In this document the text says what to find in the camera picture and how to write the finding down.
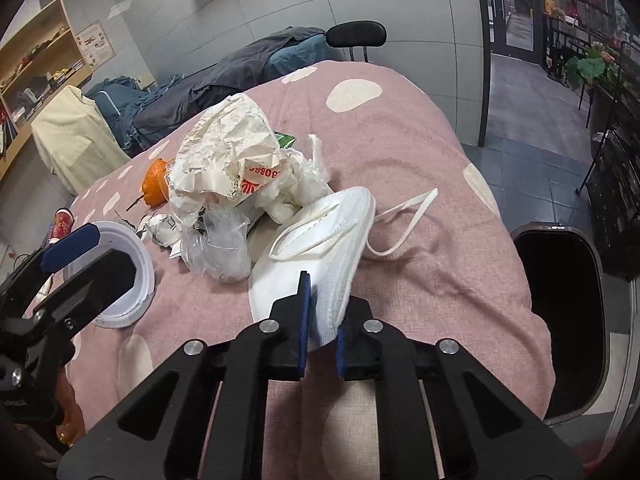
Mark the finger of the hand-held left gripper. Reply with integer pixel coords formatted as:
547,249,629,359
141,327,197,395
0,223,99,321
20,247,139,378

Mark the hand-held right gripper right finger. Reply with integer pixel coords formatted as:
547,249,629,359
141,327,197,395
336,296,586,480

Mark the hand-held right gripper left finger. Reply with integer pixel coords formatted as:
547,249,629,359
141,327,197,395
56,271,313,480

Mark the blue and white paper bowl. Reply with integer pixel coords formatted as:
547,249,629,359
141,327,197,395
65,221,156,329

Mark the white face mask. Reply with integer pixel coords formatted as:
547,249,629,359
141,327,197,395
248,185,440,353

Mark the white tissue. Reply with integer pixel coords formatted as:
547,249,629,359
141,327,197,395
260,134,333,223

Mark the dark brown trash bin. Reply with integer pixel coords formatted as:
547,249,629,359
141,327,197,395
510,223,608,418

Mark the person's left hand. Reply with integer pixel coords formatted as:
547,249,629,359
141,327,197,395
50,375,90,453

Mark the red can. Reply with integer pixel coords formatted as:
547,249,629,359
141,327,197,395
50,208,76,241

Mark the small crumpled printed paper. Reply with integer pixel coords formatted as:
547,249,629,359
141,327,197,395
142,213,183,261

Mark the clear plastic wrap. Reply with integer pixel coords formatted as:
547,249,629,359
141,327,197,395
181,210,253,281

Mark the orange peel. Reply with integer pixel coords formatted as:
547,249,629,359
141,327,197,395
141,158,176,207

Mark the cream cloth cover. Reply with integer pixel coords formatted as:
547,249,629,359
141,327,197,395
31,85,133,196

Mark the blue cloth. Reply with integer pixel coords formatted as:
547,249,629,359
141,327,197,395
85,75,186,156

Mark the crumpled white paper bag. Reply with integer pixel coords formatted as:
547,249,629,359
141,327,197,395
169,94,287,221

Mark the pink spotted blanket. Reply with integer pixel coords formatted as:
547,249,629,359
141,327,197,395
25,60,553,480

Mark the wooden bookshelf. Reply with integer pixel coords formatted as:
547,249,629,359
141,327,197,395
0,0,96,181

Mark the dark grey blanket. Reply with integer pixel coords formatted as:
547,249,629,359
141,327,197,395
135,27,326,146

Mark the teal pillow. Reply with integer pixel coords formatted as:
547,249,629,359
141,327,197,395
267,40,331,78

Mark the black chair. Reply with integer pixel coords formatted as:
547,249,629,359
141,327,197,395
326,21,388,63

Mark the black mesh drawer rack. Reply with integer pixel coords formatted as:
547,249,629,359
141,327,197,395
575,80,640,281

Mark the green potted plant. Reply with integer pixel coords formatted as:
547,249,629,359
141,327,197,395
565,42,621,91

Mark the glass door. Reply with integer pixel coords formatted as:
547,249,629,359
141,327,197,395
472,0,546,146

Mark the wall poster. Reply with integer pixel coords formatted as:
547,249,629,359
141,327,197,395
76,20,113,67

